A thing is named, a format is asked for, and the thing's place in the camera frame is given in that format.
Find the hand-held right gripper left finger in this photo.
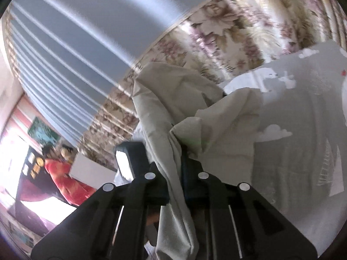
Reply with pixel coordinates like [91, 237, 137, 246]
[31, 162, 171, 260]

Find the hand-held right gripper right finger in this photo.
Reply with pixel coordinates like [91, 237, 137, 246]
[181, 145, 318, 260]

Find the cream white coat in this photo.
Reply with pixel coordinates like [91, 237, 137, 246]
[132, 62, 263, 260]

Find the white box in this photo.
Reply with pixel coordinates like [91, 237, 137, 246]
[69, 153, 119, 189]

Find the grey printed bed sheet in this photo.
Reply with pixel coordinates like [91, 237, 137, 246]
[217, 40, 347, 258]

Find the blue floral curtain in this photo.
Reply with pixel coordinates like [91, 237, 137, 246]
[1, 0, 345, 174]

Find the green wall picture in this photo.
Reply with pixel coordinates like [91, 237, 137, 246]
[28, 116, 59, 145]

